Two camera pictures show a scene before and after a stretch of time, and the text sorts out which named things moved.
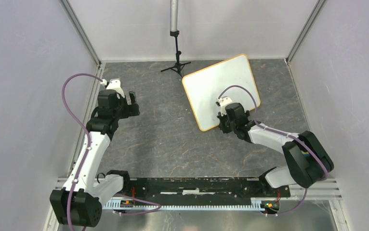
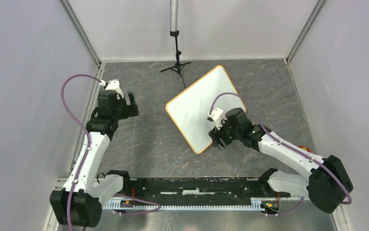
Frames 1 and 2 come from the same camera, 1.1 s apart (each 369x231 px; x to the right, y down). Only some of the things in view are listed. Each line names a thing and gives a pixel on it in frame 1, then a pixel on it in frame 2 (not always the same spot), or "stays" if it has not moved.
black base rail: x=203 y=187 stays
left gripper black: x=130 y=110 stays
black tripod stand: x=174 y=32 stays
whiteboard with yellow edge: x=203 y=88 -> x=191 y=107
